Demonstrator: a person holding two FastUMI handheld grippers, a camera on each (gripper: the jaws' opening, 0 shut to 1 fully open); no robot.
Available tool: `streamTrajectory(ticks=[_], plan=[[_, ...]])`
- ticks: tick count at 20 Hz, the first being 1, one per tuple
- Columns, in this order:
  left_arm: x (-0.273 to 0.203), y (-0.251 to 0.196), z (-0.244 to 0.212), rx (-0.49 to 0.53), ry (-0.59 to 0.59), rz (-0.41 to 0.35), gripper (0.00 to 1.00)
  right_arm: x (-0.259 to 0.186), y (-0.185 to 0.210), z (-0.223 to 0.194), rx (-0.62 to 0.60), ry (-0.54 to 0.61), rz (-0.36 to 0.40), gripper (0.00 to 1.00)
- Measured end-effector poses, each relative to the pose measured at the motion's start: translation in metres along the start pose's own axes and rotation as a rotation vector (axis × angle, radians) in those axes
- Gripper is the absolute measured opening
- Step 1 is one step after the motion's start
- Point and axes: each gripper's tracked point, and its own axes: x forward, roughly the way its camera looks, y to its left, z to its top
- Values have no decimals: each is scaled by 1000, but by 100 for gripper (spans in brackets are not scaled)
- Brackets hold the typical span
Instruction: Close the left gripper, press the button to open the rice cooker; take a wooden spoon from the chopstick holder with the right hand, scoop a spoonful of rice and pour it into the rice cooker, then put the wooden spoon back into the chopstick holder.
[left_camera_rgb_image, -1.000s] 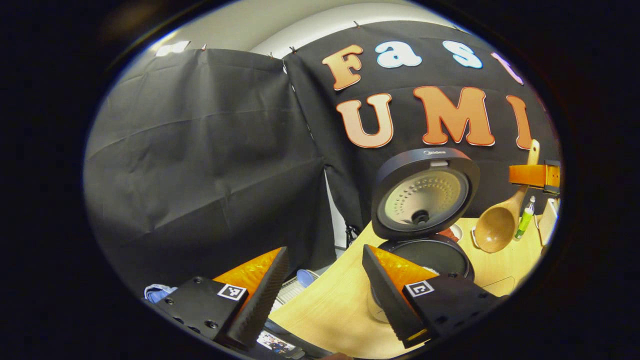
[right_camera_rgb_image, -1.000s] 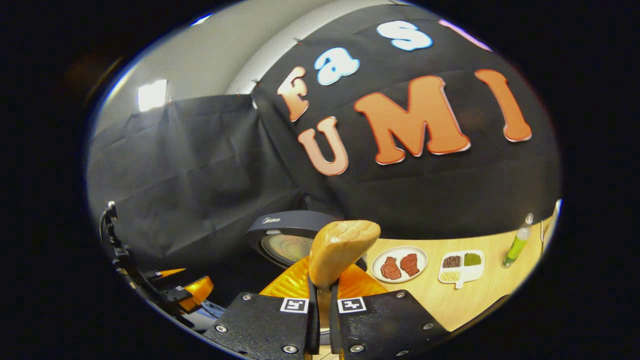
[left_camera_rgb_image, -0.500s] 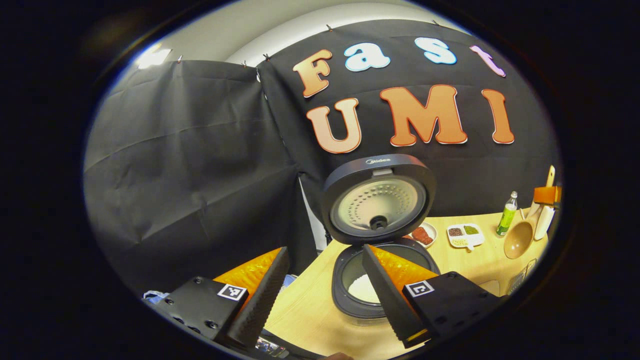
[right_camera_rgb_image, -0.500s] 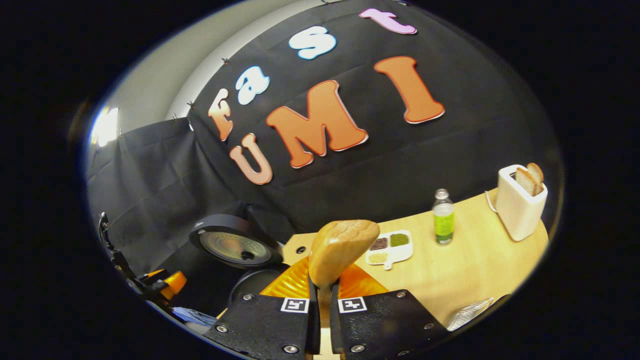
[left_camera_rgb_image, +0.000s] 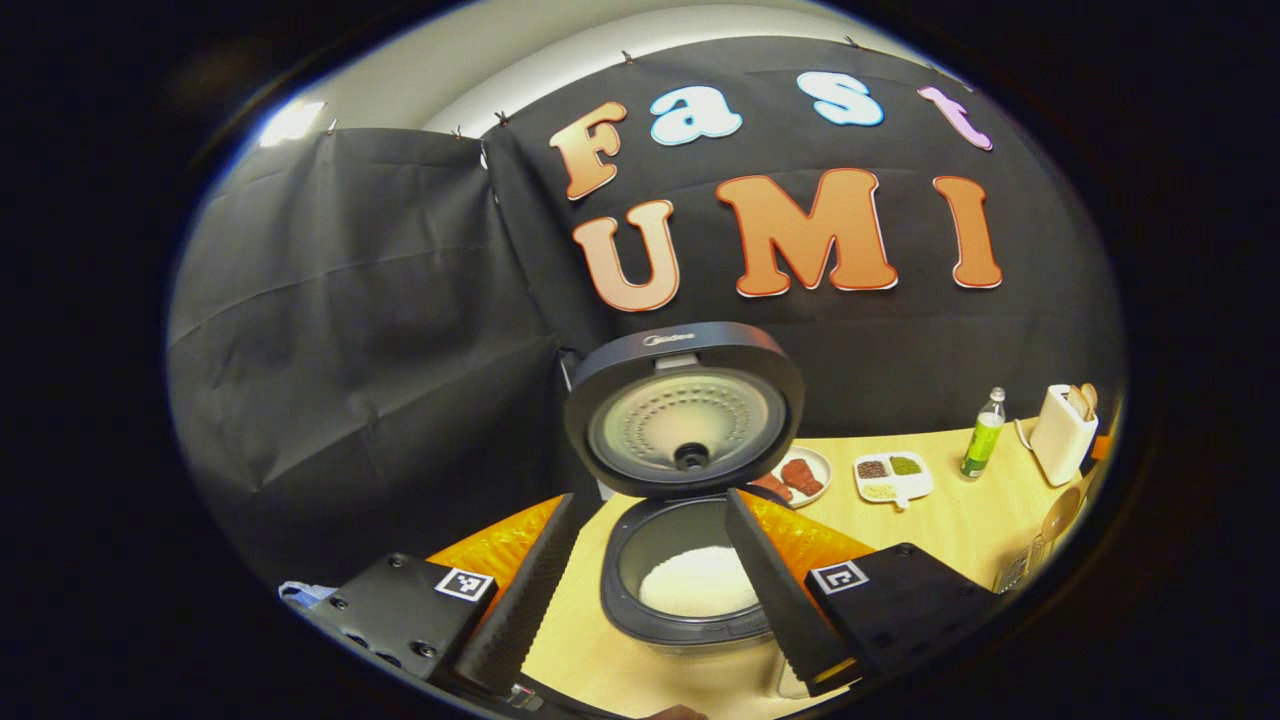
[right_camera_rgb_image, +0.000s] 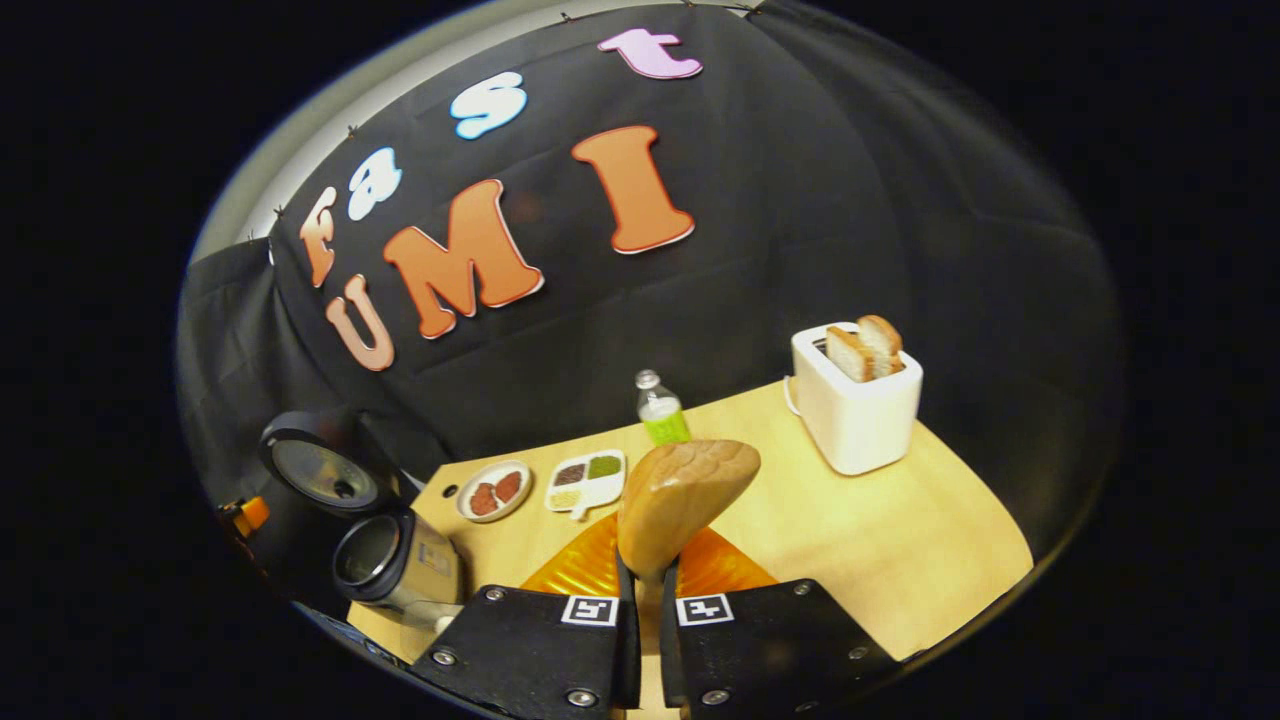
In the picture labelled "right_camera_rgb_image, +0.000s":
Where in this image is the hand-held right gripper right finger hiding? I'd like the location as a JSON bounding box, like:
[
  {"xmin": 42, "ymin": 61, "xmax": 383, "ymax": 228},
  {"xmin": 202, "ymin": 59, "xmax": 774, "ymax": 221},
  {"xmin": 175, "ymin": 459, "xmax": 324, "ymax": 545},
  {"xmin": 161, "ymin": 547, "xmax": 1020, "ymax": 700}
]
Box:
[{"xmin": 660, "ymin": 525, "xmax": 901, "ymax": 717}]

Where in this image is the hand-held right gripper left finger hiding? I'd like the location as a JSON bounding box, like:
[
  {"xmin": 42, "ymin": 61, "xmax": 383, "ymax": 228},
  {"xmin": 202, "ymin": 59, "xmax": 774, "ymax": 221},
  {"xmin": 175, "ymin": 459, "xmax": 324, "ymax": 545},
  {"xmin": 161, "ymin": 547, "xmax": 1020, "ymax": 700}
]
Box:
[{"xmin": 410, "ymin": 512, "xmax": 641, "ymax": 716}]

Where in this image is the black rice cooker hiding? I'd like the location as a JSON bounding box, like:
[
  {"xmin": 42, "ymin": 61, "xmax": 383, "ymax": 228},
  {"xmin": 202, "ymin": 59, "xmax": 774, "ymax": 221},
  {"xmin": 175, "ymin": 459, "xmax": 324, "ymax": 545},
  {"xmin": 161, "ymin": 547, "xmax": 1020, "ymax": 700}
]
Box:
[{"xmin": 258, "ymin": 408, "xmax": 466, "ymax": 626}]

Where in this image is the wooden spoon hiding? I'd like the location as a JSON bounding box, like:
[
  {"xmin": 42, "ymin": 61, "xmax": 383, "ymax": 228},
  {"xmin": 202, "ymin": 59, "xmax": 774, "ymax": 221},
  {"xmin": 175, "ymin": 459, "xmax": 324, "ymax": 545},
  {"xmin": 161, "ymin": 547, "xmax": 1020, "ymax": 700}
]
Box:
[{"xmin": 617, "ymin": 438, "xmax": 762, "ymax": 651}]

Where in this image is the round white plate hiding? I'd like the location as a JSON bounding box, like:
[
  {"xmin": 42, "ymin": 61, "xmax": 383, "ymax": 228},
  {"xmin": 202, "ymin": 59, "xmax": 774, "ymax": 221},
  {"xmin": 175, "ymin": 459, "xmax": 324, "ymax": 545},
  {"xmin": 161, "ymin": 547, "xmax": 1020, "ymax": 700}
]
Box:
[{"xmin": 455, "ymin": 459, "xmax": 533, "ymax": 524}]

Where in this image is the white divided dish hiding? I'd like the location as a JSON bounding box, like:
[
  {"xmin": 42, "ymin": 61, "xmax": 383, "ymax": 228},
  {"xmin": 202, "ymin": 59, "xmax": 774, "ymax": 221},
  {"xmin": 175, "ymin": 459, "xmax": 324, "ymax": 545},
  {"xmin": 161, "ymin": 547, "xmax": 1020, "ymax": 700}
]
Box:
[{"xmin": 545, "ymin": 449, "xmax": 628, "ymax": 521}]

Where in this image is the white toaster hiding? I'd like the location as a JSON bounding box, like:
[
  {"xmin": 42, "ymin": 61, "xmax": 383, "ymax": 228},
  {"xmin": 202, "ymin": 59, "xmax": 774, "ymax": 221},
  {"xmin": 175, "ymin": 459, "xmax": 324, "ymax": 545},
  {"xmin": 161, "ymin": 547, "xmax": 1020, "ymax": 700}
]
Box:
[{"xmin": 790, "ymin": 320, "xmax": 924, "ymax": 476}]

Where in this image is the green label bottle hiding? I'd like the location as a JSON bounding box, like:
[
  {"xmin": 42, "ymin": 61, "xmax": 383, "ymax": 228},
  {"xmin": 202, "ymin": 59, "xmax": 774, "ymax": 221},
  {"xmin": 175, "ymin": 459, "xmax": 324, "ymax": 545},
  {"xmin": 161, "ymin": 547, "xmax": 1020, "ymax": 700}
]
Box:
[{"xmin": 636, "ymin": 369, "xmax": 693, "ymax": 448}]

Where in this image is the bread slice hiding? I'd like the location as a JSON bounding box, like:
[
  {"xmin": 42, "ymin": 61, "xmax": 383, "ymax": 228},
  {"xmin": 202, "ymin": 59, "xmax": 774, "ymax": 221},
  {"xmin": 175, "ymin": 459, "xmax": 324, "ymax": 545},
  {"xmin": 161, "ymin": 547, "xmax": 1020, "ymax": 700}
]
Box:
[
  {"xmin": 825, "ymin": 326, "xmax": 876, "ymax": 383},
  {"xmin": 857, "ymin": 315, "xmax": 906, "ymax": 379}
]

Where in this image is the black backdrop cloth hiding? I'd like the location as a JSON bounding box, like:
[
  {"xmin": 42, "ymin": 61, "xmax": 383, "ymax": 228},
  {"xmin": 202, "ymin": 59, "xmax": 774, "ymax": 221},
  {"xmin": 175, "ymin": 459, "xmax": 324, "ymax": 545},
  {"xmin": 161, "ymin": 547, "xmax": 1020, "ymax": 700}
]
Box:
[{"xmin": 178, "ymin": 0, "xmax": 1121, "ymax": 561}]

